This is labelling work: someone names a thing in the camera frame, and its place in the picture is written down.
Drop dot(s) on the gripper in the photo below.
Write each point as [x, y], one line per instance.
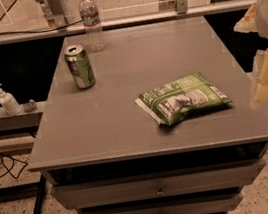
[259, 93]

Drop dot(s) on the green chip bag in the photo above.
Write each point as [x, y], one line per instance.
[173, 102]

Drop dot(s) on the clear plastic water bottle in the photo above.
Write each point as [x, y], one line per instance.
[90, 18]

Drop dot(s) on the green soda can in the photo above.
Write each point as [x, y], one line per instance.
[78, 63]

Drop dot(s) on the white pump soap bottle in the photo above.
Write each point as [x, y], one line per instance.
[9, 103]

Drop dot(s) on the grey drawer cabinet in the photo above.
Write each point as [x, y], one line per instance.
[168, 128]

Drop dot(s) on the top cabinet drawer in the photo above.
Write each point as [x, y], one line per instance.
[115, 191]

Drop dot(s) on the cabinet drawer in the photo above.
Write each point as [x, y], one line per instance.
[189, 204]
[115, 191]

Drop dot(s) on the middle cabinet drawer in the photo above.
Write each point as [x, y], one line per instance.
[189, 204]

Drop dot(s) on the small crumpled wrapper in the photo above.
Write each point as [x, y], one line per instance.
[30, 106]

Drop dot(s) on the black metal leg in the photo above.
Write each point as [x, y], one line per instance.
[40, 196]

